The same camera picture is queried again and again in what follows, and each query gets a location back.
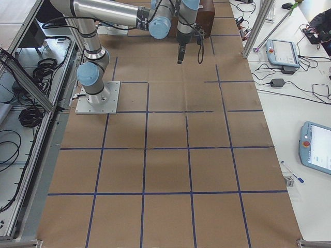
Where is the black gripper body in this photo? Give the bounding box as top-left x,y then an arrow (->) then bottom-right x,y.
176,31 -> 193,46

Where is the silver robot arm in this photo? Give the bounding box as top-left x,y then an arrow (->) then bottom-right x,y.
51,1 -> 204,106

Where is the dark wooden drawer cabinet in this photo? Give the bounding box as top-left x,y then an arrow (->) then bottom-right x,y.
168,0 -> 215,38

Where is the black power adapter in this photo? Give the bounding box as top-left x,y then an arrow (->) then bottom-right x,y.
270,79 -> 285,88

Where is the far teach pendant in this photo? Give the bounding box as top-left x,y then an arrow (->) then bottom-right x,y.
266,39 -> 299,68

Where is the teach pendant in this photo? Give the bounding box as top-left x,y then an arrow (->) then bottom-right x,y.
266,39 -> 299,68
299,121 -> 331,175

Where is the brown paper table cover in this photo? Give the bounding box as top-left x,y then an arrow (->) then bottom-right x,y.
37,1 -> 301,247

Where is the near teach pendant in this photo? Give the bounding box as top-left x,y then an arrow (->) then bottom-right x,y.
299,121 -> 331,175

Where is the blue white pen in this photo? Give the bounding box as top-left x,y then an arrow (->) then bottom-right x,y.
281,161 -> 305,183

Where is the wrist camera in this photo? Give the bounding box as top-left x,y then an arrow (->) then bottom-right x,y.
193,23 -> 205,45

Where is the aluminium frame post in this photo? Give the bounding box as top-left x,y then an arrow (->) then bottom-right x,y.
242,0 -> 274,59

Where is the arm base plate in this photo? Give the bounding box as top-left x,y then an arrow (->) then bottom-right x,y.
75,81 -> 121,114

